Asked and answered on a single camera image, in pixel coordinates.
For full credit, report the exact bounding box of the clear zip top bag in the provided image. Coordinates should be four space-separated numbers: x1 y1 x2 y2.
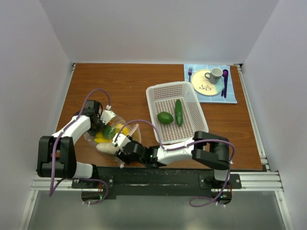
83 116 141 168

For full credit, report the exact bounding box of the fake yellow banana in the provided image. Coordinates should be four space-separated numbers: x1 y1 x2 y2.
114 123 130 136
94 133 109 144

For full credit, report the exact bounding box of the fake white radish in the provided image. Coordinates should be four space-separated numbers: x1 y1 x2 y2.
96 142 118 155

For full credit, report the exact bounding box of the fake green lime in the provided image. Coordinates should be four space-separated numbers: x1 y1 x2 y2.
157 112 174 125

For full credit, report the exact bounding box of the fake green cucumber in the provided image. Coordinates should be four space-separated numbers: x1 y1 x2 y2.
175 99 183 127

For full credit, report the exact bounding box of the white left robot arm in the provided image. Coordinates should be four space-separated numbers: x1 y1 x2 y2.
36 100 106 188

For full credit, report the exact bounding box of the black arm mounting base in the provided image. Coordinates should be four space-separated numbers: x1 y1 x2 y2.
71 164 242 202

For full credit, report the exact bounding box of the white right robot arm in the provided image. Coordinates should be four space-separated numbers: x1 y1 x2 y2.
112 131 235 188

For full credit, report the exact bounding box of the fake green bell pepper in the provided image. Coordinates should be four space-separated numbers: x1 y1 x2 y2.
102 125 116 140

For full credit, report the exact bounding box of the white perforated plastic basket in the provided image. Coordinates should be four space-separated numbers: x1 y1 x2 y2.
146 81 209 144

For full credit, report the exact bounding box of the cream and teal plate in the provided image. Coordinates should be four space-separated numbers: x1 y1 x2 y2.
190 69 224 96

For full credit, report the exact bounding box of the purple plastic fork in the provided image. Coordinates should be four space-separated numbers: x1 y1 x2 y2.
188 67 193 82

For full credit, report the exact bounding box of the grey ceramic mug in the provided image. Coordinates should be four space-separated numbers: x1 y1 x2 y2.
204 68 223 84

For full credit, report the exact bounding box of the blue checkered cloth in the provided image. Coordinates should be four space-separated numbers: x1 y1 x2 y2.
183 63 238 104

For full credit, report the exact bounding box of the purple plastic spoon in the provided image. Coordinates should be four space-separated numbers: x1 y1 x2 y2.
221 69 228 98

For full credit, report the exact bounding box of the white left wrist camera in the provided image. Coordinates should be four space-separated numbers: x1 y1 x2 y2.
100 110 116 125

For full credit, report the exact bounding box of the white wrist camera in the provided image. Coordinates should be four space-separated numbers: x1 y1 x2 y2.
112 133 131 151
100 110 116 125

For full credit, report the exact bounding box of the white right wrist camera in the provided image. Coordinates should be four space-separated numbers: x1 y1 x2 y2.
112 133 131 151

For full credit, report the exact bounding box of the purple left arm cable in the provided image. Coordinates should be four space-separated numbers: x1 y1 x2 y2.
49 88 113 206

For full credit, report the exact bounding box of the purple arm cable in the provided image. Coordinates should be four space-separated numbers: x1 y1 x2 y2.
115 119 236 208
49 88 113 206

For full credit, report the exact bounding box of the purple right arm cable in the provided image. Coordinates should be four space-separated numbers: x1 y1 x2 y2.
115 119 236 208

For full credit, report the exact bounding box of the aluminium table frame rail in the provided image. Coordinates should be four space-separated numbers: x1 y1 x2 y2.
235 64 294 230

